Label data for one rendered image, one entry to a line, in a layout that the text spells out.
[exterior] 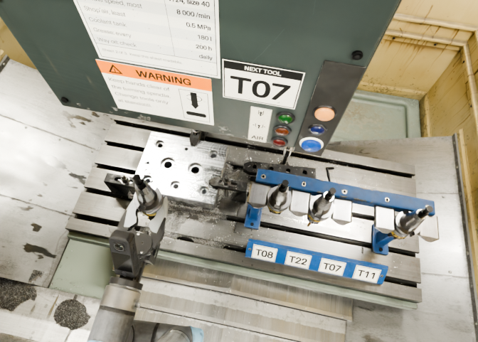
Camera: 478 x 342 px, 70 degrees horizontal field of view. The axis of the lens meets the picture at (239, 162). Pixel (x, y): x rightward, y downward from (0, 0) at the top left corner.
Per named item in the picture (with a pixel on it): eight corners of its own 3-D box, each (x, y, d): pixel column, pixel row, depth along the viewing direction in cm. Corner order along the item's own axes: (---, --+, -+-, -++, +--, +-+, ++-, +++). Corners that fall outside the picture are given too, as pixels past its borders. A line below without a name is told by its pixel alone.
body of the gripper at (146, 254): (132, 234, 83) (114, 286, 77) (122, 225, 75) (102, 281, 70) (162, 241, 82) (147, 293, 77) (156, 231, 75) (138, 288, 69)
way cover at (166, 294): (341, 385, 120) (356, 390, 106) (99, 330, 126) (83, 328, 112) (345, 296, 134) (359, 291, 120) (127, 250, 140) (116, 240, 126)
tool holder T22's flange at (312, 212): (333, 204, 90) (336, 200, 88) (327, 224, 87) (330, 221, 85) (311, 195, 91) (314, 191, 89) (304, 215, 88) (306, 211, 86)
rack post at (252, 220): (259, 230, 117) (267, 198, 91) (243, 227, 117) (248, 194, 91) (263, 203, 121) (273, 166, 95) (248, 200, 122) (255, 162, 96)
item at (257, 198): (266, 210, 88) (266, 209, 87) (245, 206, 88) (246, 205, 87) (269, 186, 91) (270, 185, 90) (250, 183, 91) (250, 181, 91)
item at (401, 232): (412, 214, 89) (417, 211, 87) (419, 237, 87) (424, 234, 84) (389, 215, 89) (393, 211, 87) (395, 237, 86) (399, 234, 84)
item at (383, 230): (394, 235, 86) (395, 234, 85) (373, 231, 86) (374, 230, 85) (393, 210, 89) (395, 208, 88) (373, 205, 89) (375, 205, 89)
